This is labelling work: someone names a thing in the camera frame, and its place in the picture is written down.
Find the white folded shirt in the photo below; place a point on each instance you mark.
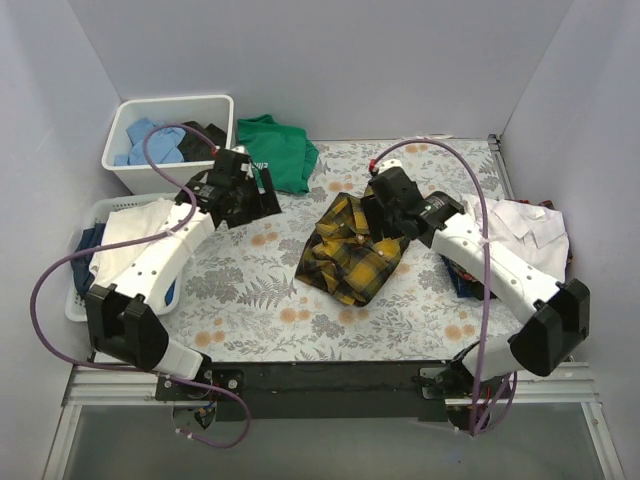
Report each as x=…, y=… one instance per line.
x=536, y=234

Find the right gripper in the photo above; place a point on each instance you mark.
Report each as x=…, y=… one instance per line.
x=382, y=220

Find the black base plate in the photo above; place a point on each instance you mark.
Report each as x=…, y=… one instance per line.
x=336, y=390

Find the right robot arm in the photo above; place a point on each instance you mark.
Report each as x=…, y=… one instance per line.
x=555, y=316

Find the white laundry basket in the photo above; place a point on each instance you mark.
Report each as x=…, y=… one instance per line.
x=99, y=213

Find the floral tablecloth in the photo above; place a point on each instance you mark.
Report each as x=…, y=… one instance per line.
x=240, y=301

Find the aluminium frame rail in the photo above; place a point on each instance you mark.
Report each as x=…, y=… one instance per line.
x=327, y=420

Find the black garment in bin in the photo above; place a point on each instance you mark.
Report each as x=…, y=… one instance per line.
x=194, y=148

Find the white plastic bin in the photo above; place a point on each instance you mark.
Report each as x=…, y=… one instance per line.
x=217, y=109

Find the yellow plaid long sleeve shirt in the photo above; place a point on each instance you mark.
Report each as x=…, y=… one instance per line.
x=342, y=259

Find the green printed shirt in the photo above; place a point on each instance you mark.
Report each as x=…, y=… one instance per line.
x=284, y=150

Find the navy blue garment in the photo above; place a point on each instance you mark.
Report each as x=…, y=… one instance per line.
x=83, y=277

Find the white folded garment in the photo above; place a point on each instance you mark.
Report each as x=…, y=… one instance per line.
x=126, y=225

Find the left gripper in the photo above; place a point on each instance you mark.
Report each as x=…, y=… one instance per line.
x=251, y=201

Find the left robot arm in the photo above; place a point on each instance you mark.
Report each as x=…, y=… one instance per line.
x=122, y=314

